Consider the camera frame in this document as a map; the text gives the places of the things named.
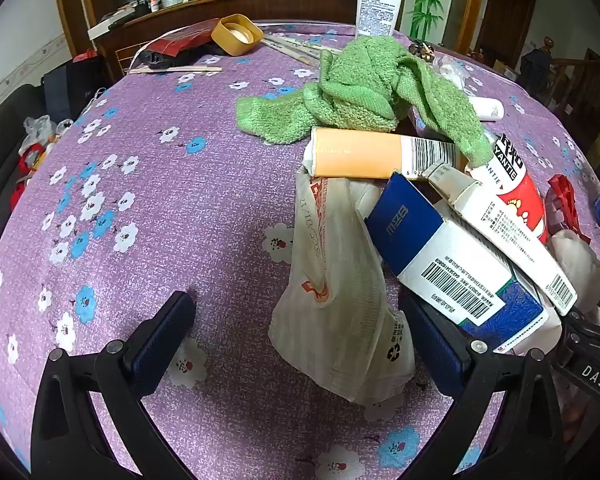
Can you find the purple floral tablecloth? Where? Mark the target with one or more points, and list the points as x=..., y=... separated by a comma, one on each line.
x=205, y=200

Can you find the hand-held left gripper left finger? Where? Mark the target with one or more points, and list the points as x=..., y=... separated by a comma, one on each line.
x=155, y=345

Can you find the red plastic item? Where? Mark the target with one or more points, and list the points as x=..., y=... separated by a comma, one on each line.
x=565, y=200

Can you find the patterned tissue packet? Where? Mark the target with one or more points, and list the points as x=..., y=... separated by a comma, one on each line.
x=515, y=310

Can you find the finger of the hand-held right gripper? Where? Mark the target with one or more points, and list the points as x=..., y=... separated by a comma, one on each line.
x=592, y=327

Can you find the flat white box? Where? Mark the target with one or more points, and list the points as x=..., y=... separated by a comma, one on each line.
x=115, y=22

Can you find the wooden chopsticks pair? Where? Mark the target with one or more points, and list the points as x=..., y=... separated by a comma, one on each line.
x=180, y=69

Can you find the green towel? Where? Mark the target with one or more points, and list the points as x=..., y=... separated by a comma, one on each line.
x=360, y=90

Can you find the black sofa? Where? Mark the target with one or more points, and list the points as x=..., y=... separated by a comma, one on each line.
x=5, y=150

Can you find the blue and white box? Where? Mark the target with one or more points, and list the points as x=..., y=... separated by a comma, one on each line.
x=445, y=255

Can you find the wrapped chopsticks bundle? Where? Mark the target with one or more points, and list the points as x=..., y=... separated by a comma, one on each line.
x=300, y=50

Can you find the long white carton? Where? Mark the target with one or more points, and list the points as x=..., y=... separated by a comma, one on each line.
x=500, y=225

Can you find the wooden stair railing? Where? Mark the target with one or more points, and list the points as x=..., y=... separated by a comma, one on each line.
x=580, y=85

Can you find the crumpled beige paper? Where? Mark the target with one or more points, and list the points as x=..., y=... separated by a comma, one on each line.
x=577, y=260

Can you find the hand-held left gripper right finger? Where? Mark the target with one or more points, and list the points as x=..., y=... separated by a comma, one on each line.
x=440, y=360

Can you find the dark wooden door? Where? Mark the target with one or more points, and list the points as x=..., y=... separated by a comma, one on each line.
x=507, y=15

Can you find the small white bottle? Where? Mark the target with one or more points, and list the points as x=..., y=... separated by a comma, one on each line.
x=487, y=108

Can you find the yellow tape roll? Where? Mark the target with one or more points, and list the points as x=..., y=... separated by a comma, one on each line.
x=235, y=35

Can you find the red flat box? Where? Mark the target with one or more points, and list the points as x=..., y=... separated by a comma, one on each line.
x=185, y=40

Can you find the white plastic bag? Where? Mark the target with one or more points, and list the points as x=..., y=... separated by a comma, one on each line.
x=330, y=280

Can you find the dark bag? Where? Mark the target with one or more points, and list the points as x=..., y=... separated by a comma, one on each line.
x=72, y=90

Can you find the red and white items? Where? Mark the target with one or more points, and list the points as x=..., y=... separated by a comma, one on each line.
x=30, y=160

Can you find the orange and white box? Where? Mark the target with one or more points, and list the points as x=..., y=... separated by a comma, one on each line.
x=355, y=152

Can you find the dark clothing on stand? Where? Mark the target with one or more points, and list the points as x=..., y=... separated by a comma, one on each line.
x=535, y=67

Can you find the red and white can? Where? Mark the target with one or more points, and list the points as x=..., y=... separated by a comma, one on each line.
x=522, y=185

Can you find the wooden dresser with mirror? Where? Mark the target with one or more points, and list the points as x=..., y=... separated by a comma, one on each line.
x=180, y=10

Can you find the crumpled clear plastic bag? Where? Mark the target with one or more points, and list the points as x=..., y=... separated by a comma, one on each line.
x=452, y=75

